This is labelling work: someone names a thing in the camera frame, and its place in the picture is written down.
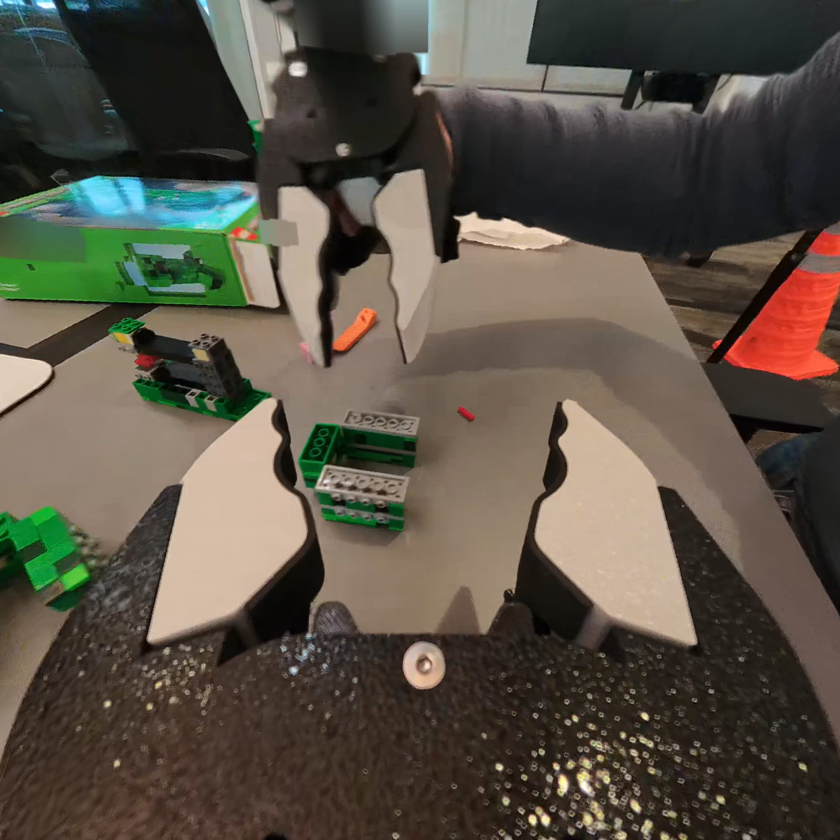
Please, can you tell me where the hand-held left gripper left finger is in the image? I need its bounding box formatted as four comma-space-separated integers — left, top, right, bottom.
146, 398, 325, 660

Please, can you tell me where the green toy brick box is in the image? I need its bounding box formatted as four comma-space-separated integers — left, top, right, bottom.
0, 175, 284, 309

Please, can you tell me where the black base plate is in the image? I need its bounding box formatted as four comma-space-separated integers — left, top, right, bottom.
701, 363, 840, 434

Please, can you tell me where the grey desk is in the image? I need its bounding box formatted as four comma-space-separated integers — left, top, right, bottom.
0, 233, 840, 742

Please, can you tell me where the large dark screen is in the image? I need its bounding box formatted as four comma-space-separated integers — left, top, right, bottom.
527, 0, 840, 74

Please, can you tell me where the black office chair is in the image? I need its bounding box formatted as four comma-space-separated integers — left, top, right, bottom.
52, 0, 258, 178

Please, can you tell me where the orange brick separator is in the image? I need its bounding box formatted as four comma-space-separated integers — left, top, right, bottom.
332, 307, 379, 354

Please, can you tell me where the green and grey brick frame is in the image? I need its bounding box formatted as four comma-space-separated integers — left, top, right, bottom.
298, 409, 421, 532

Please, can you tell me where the person's right forearm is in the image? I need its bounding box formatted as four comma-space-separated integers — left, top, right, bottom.
433, 33, 840, 258

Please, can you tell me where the orange traffic cone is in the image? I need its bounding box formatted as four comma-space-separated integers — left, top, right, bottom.
712, 223, 840, 382

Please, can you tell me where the black stand leg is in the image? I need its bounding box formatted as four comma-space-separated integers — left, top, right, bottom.
705, 230, 829, 366

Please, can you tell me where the white book stand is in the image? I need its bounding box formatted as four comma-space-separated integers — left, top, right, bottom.
0, 354, 53, 416

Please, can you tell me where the white crumpled paper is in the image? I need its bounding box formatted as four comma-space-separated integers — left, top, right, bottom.
456, 213, 571, 252

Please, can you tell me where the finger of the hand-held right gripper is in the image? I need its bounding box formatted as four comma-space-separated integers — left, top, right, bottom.
278, 186, 341, 369
371, 168, 441, 365

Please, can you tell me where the person's leg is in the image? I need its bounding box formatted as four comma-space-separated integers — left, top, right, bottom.
755, 413, 840, 611

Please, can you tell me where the black and green brick model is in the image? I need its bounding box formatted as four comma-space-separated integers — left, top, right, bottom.
108, 318, 272, 421

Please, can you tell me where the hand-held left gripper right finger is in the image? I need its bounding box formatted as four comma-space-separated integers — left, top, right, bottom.
515, 399, 698, 652

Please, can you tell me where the green blocky brick figure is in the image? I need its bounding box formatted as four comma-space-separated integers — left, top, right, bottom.
0, 505, 101, 613

